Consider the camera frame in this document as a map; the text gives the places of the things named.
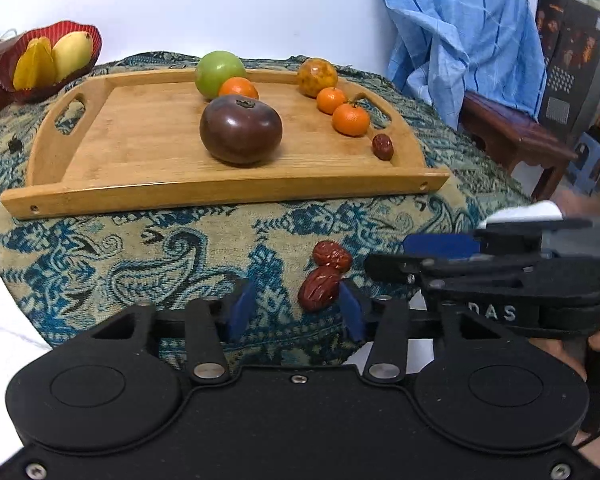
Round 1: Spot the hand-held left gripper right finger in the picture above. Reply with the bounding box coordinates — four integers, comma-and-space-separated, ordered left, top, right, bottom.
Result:
340, 281, 482, 382

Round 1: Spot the black printed box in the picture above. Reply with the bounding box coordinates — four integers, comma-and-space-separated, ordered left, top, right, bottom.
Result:
534, 0, 600, 137

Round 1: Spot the white towel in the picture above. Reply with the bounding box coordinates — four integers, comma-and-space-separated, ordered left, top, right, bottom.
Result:
0, 201, 564, 467

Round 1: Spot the dark wooden chair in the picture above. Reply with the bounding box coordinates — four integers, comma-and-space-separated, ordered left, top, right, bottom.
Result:
459, 91, 579, 202

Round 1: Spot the yellow mango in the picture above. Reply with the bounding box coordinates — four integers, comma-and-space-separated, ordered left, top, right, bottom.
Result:
51, 30, 94, 84

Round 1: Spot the red bowl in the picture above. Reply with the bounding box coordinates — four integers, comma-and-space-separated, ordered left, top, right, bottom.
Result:
0, 20, 104, 104

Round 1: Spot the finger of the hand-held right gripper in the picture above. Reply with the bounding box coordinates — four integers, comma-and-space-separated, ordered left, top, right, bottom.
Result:
402, 218, 594, 257
364, 253, 542, 284

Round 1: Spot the wooden tray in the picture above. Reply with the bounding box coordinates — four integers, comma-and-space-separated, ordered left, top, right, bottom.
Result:
1, 67, 451, 220

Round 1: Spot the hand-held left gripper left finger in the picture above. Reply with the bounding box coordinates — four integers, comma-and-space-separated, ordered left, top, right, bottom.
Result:
87, 279, 257, 386

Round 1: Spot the green apple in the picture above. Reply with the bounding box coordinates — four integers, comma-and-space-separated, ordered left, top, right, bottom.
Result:
195, 50, 248, 101

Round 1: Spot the red date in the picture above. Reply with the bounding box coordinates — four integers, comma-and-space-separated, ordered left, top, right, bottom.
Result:
298, 266, 342, 311
371, 133, 395, 162
312, 240, 354, 272

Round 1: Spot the yellow starfruit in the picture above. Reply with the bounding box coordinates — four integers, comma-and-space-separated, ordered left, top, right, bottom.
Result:
12, 37, 57, 92

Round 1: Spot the person's right hand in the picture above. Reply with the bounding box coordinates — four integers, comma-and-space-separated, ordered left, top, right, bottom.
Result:
530, 326, 600, 381

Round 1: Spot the dark purple tomato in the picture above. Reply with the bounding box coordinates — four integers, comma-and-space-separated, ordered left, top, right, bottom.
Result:
199, 95, 284, 166

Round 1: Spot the blue plastic stool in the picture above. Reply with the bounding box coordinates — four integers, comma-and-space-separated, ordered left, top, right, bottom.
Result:
564, 131, 600, 195

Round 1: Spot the blue checked cloth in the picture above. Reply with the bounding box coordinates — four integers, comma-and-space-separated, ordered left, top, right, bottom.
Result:
378, 0, 549, 134

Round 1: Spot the paisley blanket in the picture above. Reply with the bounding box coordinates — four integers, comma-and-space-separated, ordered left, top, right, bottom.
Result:
0, 51, 536, 367

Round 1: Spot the small mandarin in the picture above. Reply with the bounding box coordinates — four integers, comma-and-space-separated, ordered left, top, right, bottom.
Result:
316, 87, 348, 115
218, 76, 260, 102
332, 102, 371, 137

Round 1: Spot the mottled yellow orange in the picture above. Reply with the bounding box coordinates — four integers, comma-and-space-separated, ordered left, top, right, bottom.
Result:
296, 58, 339, 99

